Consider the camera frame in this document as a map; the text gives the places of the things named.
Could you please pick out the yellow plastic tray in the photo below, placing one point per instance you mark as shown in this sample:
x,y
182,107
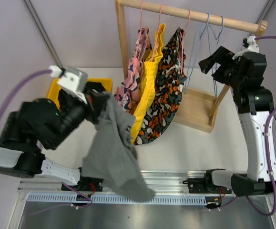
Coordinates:
x,y
55,88

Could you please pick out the blue hanger with grey shorts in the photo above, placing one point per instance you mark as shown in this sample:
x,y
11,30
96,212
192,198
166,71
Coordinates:
x,y
196,45

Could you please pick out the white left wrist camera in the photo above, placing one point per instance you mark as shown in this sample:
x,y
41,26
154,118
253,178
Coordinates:
x,y
71,80

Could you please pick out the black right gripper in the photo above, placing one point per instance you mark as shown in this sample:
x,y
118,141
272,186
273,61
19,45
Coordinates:
x,y
223,56

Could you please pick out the orange camouflage shorts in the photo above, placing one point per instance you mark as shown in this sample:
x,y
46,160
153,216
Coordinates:
x,y
169,84

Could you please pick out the pink patterned shorts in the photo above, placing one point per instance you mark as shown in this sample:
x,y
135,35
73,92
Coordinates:
x,y
127,94

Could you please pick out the grey shorts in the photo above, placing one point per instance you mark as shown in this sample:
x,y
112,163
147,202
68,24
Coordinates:
x,y
112,156

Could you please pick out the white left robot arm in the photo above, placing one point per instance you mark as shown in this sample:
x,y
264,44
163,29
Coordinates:
x,y
42,121

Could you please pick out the aluminium corner post right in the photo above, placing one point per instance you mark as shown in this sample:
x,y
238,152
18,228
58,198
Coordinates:
x,y
269,5

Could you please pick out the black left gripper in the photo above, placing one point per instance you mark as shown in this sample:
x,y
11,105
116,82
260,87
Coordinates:
x,y
96,100

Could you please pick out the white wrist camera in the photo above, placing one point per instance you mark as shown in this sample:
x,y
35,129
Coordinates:
x,y
249,45
71,80

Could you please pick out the black shorts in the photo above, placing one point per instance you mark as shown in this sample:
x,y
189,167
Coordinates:
x,y
66,100

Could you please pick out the aluminium corner post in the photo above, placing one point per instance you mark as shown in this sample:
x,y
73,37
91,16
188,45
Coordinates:
x,y
42,31
269,5

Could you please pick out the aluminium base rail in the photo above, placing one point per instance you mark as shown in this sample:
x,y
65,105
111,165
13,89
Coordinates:
x,y
169,187

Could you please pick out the wooden clothes rack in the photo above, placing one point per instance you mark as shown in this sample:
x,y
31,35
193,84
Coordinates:
x,y
256,29

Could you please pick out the yellow shorts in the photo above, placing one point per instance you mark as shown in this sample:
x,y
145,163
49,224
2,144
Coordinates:
x,y
147,89

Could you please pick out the aluminium corner post left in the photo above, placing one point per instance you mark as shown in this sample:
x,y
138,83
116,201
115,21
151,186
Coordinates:
x,y
42,31

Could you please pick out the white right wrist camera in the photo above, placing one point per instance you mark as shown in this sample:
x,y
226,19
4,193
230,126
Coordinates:
x,y
249,45

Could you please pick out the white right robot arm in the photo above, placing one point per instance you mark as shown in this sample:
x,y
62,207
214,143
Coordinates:
x,y
244,74

